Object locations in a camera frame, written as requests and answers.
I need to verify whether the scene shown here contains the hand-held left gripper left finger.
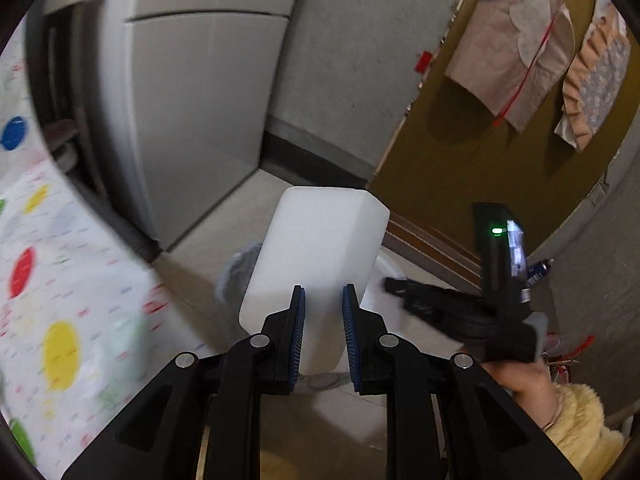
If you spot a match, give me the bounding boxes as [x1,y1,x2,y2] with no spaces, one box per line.
[60,285,307,480]

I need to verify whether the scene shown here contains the olive brown door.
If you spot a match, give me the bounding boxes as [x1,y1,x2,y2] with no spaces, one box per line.
[367,0,640,311]

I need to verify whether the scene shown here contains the white dotted tablecloth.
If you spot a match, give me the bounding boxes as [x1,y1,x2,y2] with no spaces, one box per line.
[0,25,171,466]

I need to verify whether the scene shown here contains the person's right hand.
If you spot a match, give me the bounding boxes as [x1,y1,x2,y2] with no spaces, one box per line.
[482,360,558,429]

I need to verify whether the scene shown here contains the blue spray can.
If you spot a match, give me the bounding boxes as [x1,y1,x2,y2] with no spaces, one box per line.
[525,257,555,286]

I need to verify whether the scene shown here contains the red ribbon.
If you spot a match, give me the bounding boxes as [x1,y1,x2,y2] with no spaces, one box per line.
[492,10,557,128]

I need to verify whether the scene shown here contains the ruffled patterned hanging cloth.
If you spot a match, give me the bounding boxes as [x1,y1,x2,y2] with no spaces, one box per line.
[554,0,633,153]

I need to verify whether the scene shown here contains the dark table frame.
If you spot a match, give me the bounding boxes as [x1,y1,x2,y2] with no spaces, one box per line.
[70,170,162,263]

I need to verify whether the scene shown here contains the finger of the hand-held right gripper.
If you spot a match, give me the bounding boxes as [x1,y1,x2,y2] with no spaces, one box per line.
[384,277,441,316]

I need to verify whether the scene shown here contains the person's leg in yellow trousers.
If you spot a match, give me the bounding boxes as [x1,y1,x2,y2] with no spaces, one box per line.
[257,452,301,480]

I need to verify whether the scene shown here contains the grey refrigerator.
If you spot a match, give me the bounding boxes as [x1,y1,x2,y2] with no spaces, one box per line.
[75,0,311,256]

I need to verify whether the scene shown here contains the white foam block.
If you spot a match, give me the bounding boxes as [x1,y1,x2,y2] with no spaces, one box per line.
[239,186,391,376]

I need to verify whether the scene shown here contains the person's right forearm yellow sleeve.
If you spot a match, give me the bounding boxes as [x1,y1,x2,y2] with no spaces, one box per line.
[540,382,627,480]

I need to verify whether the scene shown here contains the pink hanging cloth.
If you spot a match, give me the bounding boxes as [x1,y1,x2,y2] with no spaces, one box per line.
[444,0,576,133]

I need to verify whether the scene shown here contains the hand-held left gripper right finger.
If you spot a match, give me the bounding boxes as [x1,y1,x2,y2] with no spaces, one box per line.
[342,284,583,480]

